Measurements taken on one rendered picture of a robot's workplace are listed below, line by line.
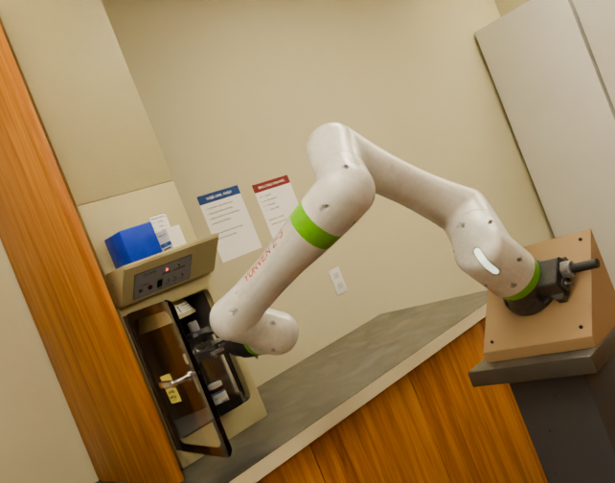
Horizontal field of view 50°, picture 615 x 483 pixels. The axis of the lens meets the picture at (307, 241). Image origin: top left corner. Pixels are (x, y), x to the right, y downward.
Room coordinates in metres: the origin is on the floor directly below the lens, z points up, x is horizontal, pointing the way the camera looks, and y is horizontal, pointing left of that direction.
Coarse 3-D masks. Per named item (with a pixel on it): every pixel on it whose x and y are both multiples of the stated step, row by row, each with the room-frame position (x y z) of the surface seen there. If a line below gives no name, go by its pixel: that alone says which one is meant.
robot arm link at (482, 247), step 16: (464, 224) 1.57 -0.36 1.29; (480, 224) 1.53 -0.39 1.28; (496, 224) 1.52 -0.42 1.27; (464, 240) 1.54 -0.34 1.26; (480, 240) 1.50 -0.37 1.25; (496, 240) 1.48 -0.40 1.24; (512, 240) 1.53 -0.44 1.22; (464, 256) 1.52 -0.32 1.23; (480, 256) 1.48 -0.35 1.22; (496, 256) 1.47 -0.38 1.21; (512, 256) 1.50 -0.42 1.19; (528, 256) 1.54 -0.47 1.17; (480, 272) 1.50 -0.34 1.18; (496, 272) 1.50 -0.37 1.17; (512, 272) 1.51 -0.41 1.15; (528, 272) 1.53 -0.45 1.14; (496, 288) 1.54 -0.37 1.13; (512, 288) 1.54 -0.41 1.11; (528, 288) 1.55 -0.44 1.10
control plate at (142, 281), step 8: (168, 264) 1.82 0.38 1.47; (176, 264) 1.85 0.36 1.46; (184, 264) 1.87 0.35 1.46; (144, 272) 1.76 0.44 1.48; (152, 272) 1.79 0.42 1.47; (160, 272) 1.81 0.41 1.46; (168, 272) 1.84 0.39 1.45; (176, 272) 1.86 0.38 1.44; (184, 272) 1.89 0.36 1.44; (136, 280) 1.76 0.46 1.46; (144, 280) 1.78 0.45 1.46; (152, 280) 1.80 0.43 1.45; (176, 280) 1.88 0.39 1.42; (136, 288) 1.77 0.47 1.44; (144, 288) 1.80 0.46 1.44; (152, 288) 1.82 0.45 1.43; (160, 288) 1.85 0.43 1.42; (136, 296) 1.79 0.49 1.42
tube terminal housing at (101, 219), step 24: (144, 192) 1.93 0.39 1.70; (168, 192) 1.98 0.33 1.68; (96, 216) 1.82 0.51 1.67; (120, 216) 1.86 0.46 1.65; (144, 216) 1.91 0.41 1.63; (168, 216) 1.96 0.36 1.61; (96, 240) 1.80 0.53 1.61; (192, 240) 1.99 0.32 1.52; (192, 288) 1.95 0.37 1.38; (216, 288) 2.01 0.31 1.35; (120, 312) 1.79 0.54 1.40; (240, 360) 1.99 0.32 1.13; (240, 408) 1.95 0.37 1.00; (264, 408) 2.00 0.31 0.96; (168, 432) 1.79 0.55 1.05; (192, 456) 1.81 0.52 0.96
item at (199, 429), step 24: (144, 312) 1.67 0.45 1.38; (168, 312) 1.55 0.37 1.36; (144, 336) 1.72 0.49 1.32; (168, 336) 1.59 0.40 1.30; (168, 360) 1.64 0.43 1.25; (192, 360) 1.53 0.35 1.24; (192, 384) 1.57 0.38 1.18; (168, 408) 1.75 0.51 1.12; (192, 408) 1.62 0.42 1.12; (192, 432) 1.67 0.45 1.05; (216, 432) 1.55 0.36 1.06
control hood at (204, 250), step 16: (208, 240) 1.89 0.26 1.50; (160, 256) 1.78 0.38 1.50; (176, 256) 1.83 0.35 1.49; (192, 256) 1.88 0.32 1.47; (208, 256) 1.93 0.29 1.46; (112, 272) 1.75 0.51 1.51; (128, 272) 1.72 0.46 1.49; (192, 272) 1.91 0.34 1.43; (208, 272) 1.97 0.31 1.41; (112, 288) 1.78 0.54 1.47; (128, 288) 1.75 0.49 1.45; (128, 304) 1.79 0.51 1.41
